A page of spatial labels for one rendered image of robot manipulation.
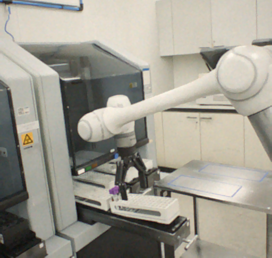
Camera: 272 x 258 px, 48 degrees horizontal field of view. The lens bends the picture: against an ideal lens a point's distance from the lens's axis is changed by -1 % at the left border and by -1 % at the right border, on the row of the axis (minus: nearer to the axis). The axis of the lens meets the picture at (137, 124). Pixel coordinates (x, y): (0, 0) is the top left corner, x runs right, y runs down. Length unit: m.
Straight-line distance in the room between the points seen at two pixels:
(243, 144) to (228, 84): 2.78
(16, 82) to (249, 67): 0.85
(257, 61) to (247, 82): 0.05
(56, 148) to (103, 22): 2.15
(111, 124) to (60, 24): 1.94
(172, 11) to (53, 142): 3.01
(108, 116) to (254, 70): 0.53
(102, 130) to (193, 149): 2.77
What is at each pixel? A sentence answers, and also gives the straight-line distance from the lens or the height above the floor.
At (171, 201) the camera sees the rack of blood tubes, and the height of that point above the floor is 0.89.
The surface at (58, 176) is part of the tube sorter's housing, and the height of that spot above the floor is 0.99.
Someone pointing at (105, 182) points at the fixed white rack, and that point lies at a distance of 1.61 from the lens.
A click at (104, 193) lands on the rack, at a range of 1.49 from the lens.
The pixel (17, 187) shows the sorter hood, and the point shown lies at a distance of 1.28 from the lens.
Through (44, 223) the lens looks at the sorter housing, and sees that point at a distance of 1.42.
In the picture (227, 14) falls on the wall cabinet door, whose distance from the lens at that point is 3.79.
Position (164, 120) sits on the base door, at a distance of 3.89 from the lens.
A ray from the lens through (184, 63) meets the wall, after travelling 4.37.
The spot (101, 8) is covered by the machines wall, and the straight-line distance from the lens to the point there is 3.35.
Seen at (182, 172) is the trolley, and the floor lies 0.82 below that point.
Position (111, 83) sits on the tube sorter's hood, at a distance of 1.60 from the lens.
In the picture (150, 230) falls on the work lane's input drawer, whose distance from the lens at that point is 1.29.
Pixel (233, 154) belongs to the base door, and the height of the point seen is 0.36.
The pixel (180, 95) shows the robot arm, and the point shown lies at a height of 1.33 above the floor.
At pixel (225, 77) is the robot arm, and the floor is 1.40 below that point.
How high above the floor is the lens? 1.45
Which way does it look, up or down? 11 degrees down
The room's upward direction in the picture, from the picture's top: 5 degrees counter-clockwise
